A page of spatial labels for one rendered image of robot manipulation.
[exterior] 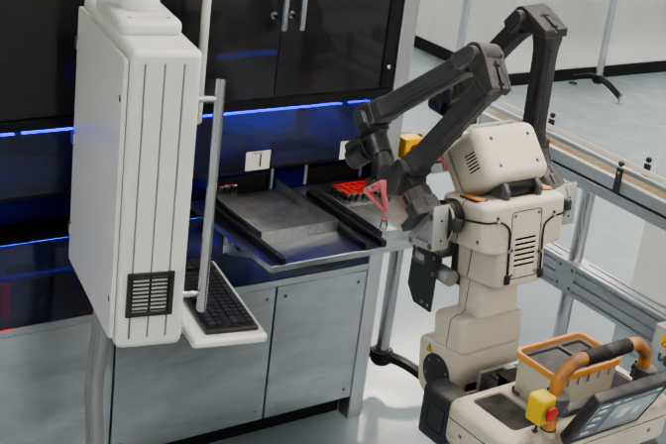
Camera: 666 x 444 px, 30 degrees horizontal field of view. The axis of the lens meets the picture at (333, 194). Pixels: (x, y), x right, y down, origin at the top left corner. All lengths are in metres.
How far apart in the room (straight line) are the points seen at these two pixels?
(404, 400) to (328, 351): 0.49
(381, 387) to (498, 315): 1.45
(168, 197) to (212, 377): 1.17
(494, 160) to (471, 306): 0.40
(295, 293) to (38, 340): 0.86
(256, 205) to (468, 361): 0.89
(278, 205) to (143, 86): 1.06
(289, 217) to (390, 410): 1.08
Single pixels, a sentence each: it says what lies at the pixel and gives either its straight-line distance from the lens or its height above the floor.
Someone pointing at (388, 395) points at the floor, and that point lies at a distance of 4.58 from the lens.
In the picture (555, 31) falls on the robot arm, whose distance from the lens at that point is 3.23.
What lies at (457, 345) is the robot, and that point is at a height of 0.84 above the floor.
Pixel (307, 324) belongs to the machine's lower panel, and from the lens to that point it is 4.08.
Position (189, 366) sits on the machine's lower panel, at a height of 0.36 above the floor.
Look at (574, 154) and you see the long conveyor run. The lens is 4.46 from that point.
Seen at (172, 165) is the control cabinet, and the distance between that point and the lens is 2.89.
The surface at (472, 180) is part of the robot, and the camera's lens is 3.05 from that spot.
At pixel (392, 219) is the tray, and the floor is 0.88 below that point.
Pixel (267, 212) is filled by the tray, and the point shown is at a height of 0.88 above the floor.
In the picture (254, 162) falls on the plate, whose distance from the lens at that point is 3.70.
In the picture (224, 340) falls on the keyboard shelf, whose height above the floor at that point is 0.80.
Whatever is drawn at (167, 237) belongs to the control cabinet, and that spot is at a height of 1.09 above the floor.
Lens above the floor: 2.31
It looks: 22 degrees down
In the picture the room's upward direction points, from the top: 7 degrees clockwise
